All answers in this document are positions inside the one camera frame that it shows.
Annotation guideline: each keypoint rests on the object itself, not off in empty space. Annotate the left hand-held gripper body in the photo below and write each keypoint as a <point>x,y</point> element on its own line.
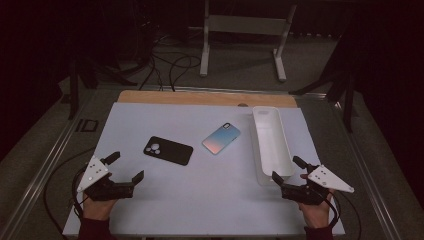
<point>100,190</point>

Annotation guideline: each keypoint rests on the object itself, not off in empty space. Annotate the black phone case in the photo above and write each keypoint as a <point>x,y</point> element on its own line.
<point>173,151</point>

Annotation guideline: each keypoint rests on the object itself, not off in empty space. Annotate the white plastic bin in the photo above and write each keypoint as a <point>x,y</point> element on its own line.
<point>271,143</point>

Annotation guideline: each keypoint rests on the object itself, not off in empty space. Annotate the white table mat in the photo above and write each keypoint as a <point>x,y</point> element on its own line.
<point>206,193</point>

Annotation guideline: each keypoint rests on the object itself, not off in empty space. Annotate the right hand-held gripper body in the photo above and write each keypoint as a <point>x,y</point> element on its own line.
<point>308,194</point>

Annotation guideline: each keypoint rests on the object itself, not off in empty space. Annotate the white metal stand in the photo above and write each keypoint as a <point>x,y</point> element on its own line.
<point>245,25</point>

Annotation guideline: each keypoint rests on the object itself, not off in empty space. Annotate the black tripod stand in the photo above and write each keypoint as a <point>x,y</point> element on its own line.
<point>74,96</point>
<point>348,106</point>

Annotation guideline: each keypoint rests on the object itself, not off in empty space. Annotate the person's left hand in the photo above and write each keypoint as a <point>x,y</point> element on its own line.
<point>96,209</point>

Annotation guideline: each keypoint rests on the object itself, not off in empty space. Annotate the person's right hand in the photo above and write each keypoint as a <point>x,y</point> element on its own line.
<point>316,215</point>

